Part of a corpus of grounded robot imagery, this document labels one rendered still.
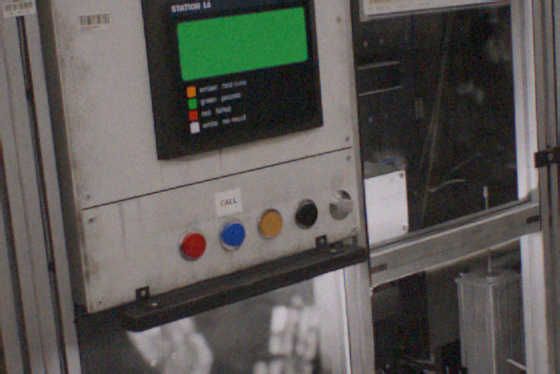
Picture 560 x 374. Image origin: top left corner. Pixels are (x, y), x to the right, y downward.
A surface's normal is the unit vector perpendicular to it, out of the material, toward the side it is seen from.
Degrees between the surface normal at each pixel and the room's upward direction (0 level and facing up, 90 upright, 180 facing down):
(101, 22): 90
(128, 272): 90
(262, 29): 90
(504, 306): 90
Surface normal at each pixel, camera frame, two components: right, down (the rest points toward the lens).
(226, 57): 0.63, 0.11
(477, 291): -0.76, 0.19
